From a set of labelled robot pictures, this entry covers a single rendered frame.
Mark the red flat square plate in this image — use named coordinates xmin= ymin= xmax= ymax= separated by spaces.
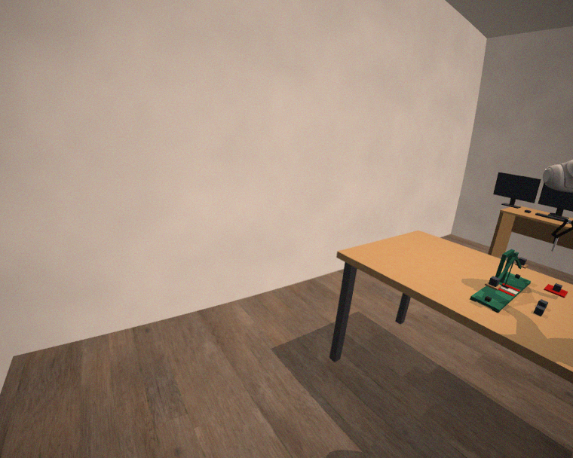
xmin=544 ymin=284 xmax=568 ymax=298

